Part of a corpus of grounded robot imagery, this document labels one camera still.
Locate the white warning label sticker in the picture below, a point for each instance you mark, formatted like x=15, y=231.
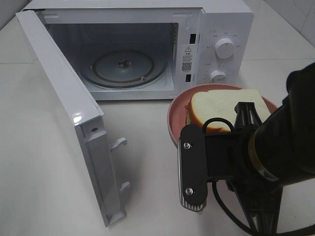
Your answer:
x=187, y=58

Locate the pink round plate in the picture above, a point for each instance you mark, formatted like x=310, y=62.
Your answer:
x=177, y=113

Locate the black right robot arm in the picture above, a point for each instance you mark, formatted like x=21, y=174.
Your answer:
x=258, y=158

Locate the upper white power knob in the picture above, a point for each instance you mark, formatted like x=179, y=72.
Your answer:
x=224, y=47

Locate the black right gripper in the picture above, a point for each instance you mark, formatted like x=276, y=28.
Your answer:
x=228, y=159

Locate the lower white timer knob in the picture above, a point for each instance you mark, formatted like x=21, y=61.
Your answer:
x=218, y=76

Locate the white bread sandwich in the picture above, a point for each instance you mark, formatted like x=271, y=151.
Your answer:
x=221, y=103

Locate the white microwave door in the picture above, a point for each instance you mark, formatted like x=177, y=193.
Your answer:
x=79, y=117

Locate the glass microwave turntable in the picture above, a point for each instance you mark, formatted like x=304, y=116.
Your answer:
x=123, y=69

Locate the white microwave oven body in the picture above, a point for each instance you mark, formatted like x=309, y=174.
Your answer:
x=96, y=27

